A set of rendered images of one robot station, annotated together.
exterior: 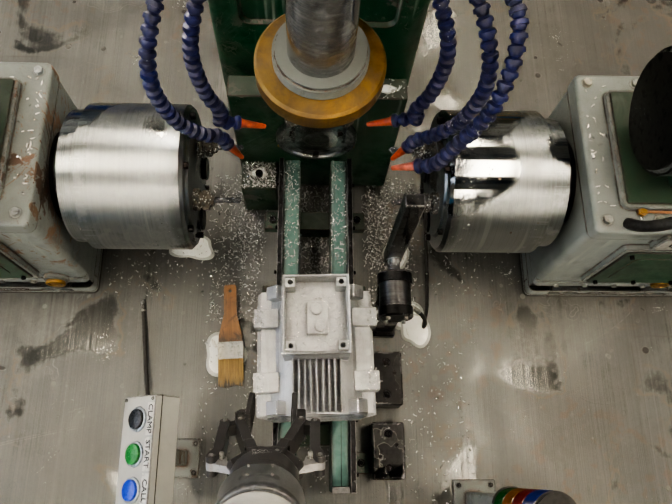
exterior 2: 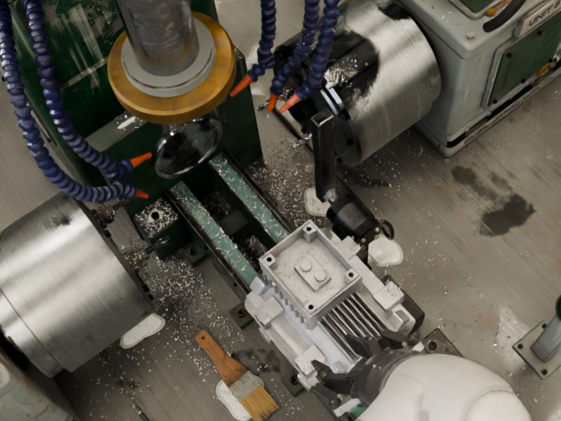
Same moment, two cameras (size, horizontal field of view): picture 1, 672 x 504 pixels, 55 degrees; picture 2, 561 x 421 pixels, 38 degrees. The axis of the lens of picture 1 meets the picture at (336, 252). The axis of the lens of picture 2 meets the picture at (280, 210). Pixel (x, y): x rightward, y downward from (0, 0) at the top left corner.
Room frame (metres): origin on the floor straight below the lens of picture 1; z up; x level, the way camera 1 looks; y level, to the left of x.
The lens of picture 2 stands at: (-0.18, 0.20, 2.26)
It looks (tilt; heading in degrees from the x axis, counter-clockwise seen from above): 64 degrees down; 339
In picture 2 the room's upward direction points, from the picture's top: 9 degrees counter-clockwise
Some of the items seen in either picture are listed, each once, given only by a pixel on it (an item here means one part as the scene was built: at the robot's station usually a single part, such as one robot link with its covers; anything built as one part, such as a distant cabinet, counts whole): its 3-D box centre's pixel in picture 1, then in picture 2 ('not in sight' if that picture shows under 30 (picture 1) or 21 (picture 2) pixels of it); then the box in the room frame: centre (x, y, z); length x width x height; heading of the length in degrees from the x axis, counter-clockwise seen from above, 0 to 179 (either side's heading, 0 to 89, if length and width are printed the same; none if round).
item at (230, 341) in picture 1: (230, 335); (234, 374); (0.24, 0.18, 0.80); 0.21 x 0.05 x 0.01; 11
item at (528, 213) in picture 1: (503, 182); (366, 72); (0.53, -0.28, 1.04); 0.41 x 0.25 x 0.25; 98
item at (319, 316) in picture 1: (316, 318); (310, 276); (0.22, 0.02, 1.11); 0.12 x 0.11 x 0.07; 9
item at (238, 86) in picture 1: (316, 121); (173, 136); (0.64, 0.07, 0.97); 0.30 x 0.11 x 0.34; 98
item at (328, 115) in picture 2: (402, 233); (325, 159); (0.38, -0.10, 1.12); 0.04 x 0.03 x 0.26; 8
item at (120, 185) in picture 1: (111, 176); (38, 300); (0.44, 0.40, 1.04); 0.37 x 0.25 x 0.25; 98
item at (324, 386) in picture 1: (315, 355); (329, 315); (0.18, 0.01, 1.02); 0.20 x 0.19 x 0.19; 9
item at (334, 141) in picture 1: (316, 139); (188, 147); (0.58, 0.06, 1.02); 0.15 x 0.02 x 0.15; 98
